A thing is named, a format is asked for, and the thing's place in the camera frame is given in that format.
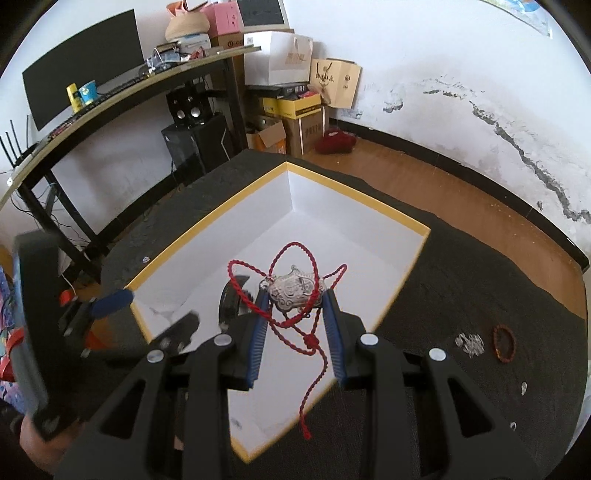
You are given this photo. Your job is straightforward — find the silver chain bracelet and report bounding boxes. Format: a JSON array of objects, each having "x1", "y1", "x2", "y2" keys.
[{"x1": 455, "y1": 332, "x2": 485, "y2": 357}]

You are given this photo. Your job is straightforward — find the bundle of cables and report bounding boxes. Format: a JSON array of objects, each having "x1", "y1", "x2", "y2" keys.
[{"x1": 147, "y1": 44, "x2": 191, "y2": 75}]

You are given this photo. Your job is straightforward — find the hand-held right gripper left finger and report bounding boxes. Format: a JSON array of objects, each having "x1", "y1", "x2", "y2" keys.
[{"x1": 55, "y1": 288, "x2": 271, "y2": 480}]

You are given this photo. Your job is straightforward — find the white framed black board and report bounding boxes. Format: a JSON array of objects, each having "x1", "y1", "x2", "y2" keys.
[{"x1": 235, "y1": 0, "x2": 291, "y2": 31}]

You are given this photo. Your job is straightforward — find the dark red cloth bag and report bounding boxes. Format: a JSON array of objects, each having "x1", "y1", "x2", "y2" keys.
[{"x1": 315, "y1": 130, "x2": 356, "y2": 155}]

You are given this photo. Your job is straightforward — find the white paper bag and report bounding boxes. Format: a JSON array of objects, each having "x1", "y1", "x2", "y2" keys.
[{"x1": 243, "y1": 30, "x2": 315, "y2": 86}]

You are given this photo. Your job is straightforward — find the black router with antennas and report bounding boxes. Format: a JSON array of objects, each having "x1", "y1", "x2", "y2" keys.
[{"x1": 0, "y1": 115, "x2": 40, "y2": 169}]

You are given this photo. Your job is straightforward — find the red cord necklace silver pendant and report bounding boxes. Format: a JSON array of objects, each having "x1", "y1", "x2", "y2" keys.
[{"x1": 227, "y1": 241, "x2": 348, "y2": 439}]

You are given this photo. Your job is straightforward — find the white printer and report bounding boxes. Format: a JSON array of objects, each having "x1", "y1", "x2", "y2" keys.
[{"x1": 178, "y1": 33, "x2": 213, "y2": 54}]

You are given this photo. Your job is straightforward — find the black computer monitor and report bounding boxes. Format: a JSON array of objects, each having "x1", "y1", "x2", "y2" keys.
[{"x1": 22, "y1": 9, "x2": 146, "y2": 131}]

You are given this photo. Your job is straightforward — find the open brown cardboard box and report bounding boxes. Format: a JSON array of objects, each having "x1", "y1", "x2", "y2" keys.
[{"x1": 246, "y1": 117, "x2": 287, "y2": 153}]

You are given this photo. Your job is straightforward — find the black speaker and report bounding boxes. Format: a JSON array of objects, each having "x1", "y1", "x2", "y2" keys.
[{"x1": 166, "y1": 85, "x2": 208, "y2": 127}]

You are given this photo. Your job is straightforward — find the brown paper bag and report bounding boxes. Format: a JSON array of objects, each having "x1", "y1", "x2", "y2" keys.
[{"x1": 309, "y1": 58, "x2": 363, "y2": 109}]

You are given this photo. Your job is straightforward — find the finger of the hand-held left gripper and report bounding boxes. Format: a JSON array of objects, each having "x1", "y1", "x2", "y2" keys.
[
  {"x1": 65, "y1": 288, "x2": 136, "y2": 337},
  {"x1": 152, "y1": 311, "x2": 201, "y2": 355}
]

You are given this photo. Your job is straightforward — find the pink box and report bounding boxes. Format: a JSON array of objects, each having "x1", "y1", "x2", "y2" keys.
[{"x1": 202, "y1": 1, "x2": 244, "y2": 37}]

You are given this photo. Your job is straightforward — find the black keyboard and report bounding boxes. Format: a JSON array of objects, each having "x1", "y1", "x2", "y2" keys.
[{"x1": 46, "y1": 69, "x2": 153, "y2": 139}]

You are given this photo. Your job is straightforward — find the black patterned table mat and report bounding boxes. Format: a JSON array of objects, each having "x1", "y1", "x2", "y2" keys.
[{"x1": 99, "y1": 148, "x2": 587, "y2": 480}]

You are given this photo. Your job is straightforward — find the glass desk with black frame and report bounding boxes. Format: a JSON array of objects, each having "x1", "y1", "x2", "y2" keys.
[{"x1": 0, "y1": 44, "x2": 257, "y2": 287}]

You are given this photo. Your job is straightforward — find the person's left hand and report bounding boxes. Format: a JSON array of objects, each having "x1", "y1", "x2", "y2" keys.
[{"x1": 21, "y1": 414, "x2": 88, "y2": 472}]

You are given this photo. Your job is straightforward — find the black computer tower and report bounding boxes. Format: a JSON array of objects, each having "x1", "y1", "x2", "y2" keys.
[{"x1": 161, "y1": 113, "x2": 232, "y2": 176}]

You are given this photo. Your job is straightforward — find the black wrist watch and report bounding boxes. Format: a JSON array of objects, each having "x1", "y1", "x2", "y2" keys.
[{"x1": 217, "y1": 272, "x2": 252, "y2": 333}]

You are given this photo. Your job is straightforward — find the yellow and black carton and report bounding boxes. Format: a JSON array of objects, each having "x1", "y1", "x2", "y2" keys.
[{"x1": 259, "y1": 95, "x2": 321, "y2": 118}]

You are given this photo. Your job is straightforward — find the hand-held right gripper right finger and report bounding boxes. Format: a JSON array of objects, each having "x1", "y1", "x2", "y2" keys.
[{"x1": 322, "y1": 290, "x2": 541, "y2": 480}]

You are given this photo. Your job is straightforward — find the closed brown cardboard box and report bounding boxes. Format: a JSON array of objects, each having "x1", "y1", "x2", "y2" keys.
[{"x1": 281, "y1": 113, "x2": 328, "y2": 155}]

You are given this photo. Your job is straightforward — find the yellow cardboard box white inside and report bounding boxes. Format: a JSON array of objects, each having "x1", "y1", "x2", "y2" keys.
[{"x1": 124, "y1": 161, "x2": 432, "y2": 463}]

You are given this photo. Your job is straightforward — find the dark red bead bracelet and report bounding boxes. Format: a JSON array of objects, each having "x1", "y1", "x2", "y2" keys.
[{"x1": 492, "y1": 324, "x2": 517, "y2": 363}]

